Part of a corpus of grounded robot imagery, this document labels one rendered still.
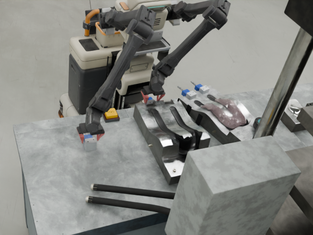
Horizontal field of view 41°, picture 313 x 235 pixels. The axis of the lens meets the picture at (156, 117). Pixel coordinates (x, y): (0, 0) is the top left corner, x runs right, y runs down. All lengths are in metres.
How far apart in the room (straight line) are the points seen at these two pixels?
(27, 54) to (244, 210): 3.21
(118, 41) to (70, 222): 1.40
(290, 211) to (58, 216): 0.95
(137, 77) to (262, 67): 2.26
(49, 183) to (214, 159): 0.95
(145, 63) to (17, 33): 2.14
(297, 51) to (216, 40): 3.56
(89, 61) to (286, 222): 1.62
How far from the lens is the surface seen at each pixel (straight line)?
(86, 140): 2.05
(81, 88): 2.86
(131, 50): 1.85
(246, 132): 2.22
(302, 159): 1.61
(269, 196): 1.30
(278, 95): 1.39
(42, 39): 4.38
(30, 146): 2.10
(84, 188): 1.92
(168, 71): 2.19
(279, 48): 5.07
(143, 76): 2.61
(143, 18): 1.86
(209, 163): 1.19
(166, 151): 2.00
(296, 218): 1.76
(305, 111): 1.39
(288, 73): 1.35
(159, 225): 2.03
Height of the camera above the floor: 2.30
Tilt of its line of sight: 40 degrees down
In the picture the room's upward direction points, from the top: 12 degrees clockwise
